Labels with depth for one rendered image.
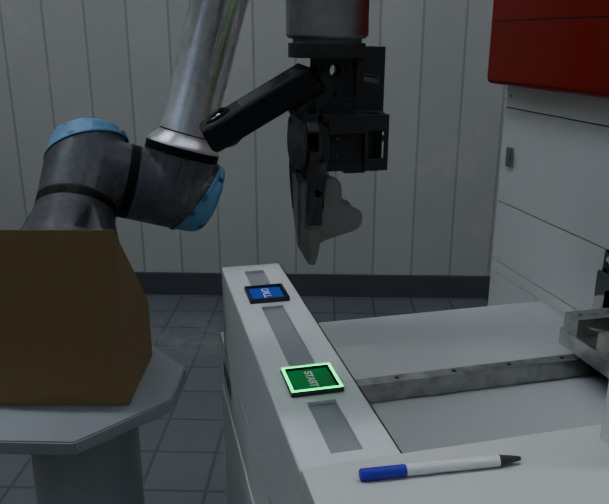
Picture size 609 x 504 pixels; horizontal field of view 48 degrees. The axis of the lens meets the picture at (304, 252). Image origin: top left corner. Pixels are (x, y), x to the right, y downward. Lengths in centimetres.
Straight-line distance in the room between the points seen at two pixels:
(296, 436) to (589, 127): 80
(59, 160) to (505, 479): 74
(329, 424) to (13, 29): 319
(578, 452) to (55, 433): 64
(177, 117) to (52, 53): 257
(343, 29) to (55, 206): 53
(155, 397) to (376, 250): 262
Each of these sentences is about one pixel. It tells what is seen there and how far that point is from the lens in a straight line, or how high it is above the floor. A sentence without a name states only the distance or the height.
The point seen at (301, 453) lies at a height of 96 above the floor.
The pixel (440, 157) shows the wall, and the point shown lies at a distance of 345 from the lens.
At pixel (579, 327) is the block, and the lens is 110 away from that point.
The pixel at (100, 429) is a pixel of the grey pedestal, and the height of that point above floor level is 82.
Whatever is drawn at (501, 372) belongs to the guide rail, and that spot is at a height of 84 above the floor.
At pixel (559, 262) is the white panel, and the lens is 134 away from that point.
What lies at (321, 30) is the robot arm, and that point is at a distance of 61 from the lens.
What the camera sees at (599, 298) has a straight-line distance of 123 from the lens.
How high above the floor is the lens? 131
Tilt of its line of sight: 18 degrees down
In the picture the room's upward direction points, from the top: straight up
